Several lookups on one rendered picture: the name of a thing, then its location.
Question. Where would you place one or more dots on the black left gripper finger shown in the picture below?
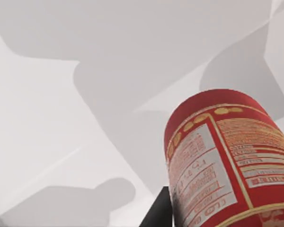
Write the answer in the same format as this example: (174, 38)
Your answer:
(159, 210)

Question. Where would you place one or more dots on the red and white can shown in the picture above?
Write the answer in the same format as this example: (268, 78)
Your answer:
(229, 156)

